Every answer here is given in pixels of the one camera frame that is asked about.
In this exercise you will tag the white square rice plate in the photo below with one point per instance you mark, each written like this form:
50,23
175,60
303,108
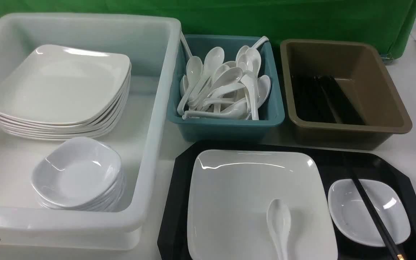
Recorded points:
230,192

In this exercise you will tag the white soup spoon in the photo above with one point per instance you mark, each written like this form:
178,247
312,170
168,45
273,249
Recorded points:
279,226

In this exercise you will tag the small white sauce bowl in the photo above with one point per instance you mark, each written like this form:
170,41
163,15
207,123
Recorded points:
352,218

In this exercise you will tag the black chopsticks pair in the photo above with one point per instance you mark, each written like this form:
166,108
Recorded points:
382,230

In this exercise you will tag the large white plastic tub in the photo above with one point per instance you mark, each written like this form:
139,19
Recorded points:
152,45

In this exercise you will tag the stack of white small bowls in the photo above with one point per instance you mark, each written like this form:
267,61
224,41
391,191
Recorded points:
82,174

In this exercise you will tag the stack of white square plates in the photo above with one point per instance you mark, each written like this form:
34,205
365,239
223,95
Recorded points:
59,93

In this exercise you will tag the pile of white soup spoons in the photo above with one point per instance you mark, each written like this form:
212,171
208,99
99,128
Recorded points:
215,88

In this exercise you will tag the teal plastic bin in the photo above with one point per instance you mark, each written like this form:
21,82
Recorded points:
271,113

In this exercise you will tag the pile of black chopsticks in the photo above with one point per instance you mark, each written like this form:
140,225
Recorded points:
321,99

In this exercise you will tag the brown plastic bin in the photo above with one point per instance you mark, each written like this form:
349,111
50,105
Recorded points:
360,72

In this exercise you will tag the green backdrop cloth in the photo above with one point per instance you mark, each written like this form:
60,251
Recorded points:
384,24

